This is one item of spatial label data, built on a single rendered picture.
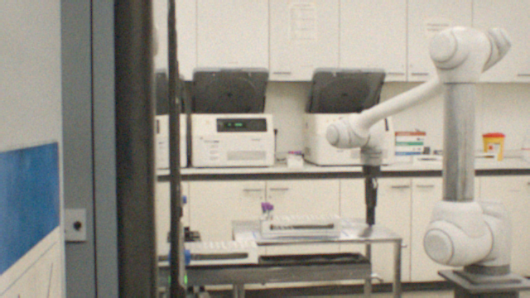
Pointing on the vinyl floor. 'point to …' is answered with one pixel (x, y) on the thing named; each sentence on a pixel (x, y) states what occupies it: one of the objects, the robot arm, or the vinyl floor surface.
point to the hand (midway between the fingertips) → (370, 215)
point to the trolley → (354, 227)
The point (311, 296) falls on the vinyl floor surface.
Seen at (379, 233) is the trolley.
